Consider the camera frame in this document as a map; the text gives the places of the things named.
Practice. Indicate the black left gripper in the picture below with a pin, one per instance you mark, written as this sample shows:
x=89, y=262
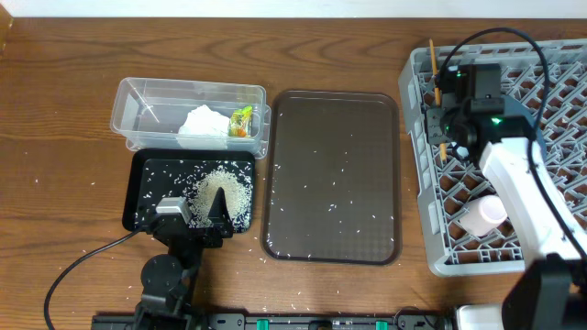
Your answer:
x=216, y=236

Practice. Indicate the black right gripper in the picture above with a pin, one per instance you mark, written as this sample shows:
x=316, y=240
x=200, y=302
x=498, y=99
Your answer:
x=435, y=120

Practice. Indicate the wooden chopstick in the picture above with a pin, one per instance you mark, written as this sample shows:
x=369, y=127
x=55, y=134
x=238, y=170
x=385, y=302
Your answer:
x=442, y=147

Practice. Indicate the white tissue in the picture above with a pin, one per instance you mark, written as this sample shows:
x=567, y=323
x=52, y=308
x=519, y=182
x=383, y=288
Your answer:
x=202, y=121

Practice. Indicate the yellow green snack wrapper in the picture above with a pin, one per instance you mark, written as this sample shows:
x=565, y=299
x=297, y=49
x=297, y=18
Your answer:
x=240, y=121

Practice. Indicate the pink cup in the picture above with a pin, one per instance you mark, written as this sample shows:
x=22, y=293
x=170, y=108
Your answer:
x=483, y=215

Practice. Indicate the dark blue plate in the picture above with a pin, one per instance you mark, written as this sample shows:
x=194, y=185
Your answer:
x=518, y=117

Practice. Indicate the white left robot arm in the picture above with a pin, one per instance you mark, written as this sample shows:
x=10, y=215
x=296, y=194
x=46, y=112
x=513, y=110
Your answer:
x=168, y=279

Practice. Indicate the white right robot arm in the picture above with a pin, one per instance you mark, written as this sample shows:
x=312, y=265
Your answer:
x=504, y=142

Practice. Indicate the grey dishwasher rack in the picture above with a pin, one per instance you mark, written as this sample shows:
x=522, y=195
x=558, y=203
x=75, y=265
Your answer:
x=445, y=186

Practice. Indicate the black plastic tray bin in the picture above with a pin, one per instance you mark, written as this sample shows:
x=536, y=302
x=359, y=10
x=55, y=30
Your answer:
x=194, y=175

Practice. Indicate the clear plastic bin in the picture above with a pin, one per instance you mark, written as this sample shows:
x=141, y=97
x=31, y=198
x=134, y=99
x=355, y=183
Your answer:
x=148, y=112

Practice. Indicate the brown serving tray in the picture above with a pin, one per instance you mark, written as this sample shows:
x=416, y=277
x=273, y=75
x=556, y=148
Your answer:
x=333, y=184

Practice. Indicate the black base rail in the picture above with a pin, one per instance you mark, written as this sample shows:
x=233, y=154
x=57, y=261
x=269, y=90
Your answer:
x=409, y=318

